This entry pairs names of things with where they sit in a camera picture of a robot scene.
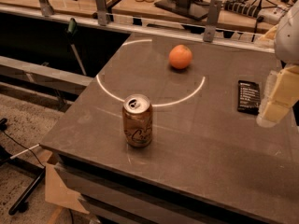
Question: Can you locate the orange soda can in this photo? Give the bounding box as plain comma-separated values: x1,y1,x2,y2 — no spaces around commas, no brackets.
122,94,152,147

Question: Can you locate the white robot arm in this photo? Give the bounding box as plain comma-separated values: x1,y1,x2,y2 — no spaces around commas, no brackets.
256,1,299,128

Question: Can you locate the black monitor stand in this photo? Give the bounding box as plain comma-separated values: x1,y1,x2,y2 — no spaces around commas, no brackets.
154,0,209,21

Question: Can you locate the metal bracket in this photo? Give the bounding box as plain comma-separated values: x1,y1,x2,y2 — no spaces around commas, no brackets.
38,0,54,17
203,0,222,42
95,0,108,26

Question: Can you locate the metal bracket middle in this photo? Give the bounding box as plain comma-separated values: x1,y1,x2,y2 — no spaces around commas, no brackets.
95,0,108,26

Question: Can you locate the black snack bar packet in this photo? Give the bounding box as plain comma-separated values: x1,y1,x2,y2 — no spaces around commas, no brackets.
237,80,261,115

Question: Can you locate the metal bracket right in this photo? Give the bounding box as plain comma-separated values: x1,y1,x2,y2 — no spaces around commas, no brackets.
203,0,222,42

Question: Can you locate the orange fruit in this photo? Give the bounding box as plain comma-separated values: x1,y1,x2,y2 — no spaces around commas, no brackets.
168,45,192,69

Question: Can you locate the black power strip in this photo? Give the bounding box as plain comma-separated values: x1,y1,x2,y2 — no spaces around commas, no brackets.
224,0,261,19

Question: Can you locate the metal bracket left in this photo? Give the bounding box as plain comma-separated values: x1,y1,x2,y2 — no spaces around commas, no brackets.
38,0,54,17

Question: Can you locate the black tripod leg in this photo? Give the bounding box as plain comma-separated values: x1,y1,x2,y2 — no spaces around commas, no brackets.
0,118,46,217

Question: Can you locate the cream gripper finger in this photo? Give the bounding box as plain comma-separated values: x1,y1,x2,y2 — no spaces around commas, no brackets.
256,64,299,128
255,25,278,48

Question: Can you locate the white power adapter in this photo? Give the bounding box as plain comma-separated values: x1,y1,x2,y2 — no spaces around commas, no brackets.
258,7,286,25

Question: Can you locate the green handled tool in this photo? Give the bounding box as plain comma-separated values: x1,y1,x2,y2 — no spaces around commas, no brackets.
66,17,88,77

